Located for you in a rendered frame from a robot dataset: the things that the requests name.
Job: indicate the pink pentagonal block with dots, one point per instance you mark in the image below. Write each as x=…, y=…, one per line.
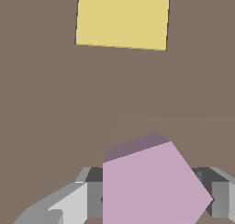
x=153, y=184

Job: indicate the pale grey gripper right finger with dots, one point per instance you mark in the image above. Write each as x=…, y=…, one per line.
x=220, y=194

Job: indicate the yellow square board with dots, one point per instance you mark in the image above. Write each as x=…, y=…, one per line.
x=122, y=18

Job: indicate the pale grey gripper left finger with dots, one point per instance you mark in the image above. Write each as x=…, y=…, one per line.
x=76, y=197

